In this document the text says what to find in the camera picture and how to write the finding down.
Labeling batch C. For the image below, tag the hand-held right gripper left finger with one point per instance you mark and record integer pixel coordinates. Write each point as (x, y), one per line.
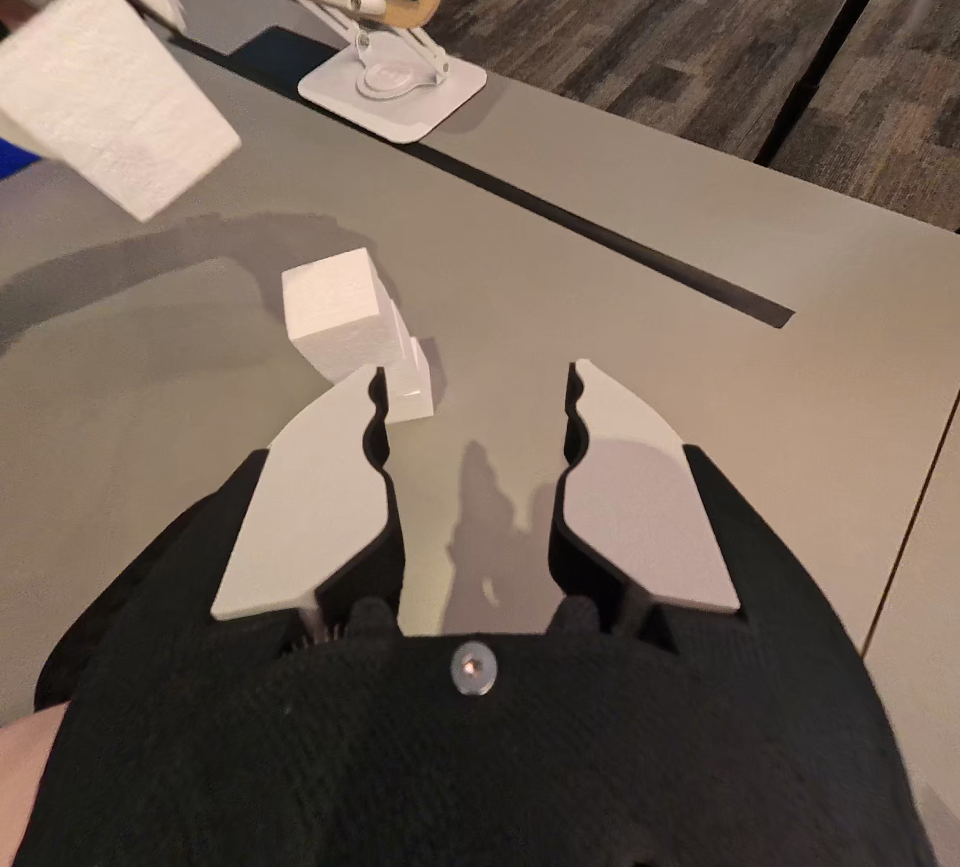
(307, 507)

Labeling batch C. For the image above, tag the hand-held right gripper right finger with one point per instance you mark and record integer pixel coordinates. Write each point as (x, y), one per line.
(645, 507)

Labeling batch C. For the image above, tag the blue plastic bin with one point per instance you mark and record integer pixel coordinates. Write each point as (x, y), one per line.
(15, 158)

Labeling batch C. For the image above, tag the wooden book stand white base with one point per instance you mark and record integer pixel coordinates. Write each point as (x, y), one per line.
(390, 87)

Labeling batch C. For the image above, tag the black partition post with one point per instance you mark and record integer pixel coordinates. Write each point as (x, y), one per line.
(840, 34)

